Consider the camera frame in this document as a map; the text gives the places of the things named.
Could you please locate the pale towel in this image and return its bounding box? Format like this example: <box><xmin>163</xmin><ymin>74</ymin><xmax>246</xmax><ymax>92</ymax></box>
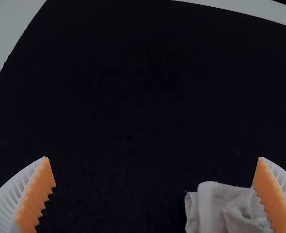
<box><xmin>184</xmin><ymin>180</ymin><xmax>273</xmax><ymax>233</ymax></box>

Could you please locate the black mat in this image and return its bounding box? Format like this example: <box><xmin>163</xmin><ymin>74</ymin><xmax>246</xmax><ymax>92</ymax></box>
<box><xmin>0</xmin><ymin>0</ymin><xmax>286</xmax><ymax>233</ymax></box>

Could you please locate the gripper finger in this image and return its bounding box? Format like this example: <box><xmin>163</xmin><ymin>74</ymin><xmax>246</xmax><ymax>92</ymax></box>
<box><xmin>252</xmin><ymin>156</ymin><xmax>286</xmax><ymax>233</ymax></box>
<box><xmin>0</xmin><ymin>156</ymin><xmax>57</xmax><ymax>233</ymax></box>

